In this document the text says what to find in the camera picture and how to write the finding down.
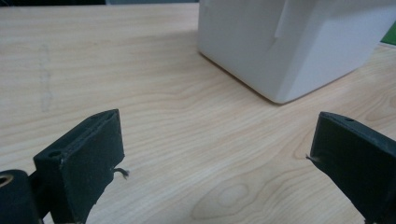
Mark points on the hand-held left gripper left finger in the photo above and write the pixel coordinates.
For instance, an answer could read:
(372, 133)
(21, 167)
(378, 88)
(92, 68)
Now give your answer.
(81, 161)

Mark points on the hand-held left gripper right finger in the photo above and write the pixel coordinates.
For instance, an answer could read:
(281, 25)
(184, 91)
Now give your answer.
(361, 161)

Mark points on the green and white carton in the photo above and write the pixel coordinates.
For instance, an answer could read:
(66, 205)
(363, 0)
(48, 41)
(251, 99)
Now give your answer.
(390, 34)

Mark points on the white plastic storage box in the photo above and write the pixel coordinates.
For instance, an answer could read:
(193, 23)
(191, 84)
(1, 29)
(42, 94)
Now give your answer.
(249, 46)

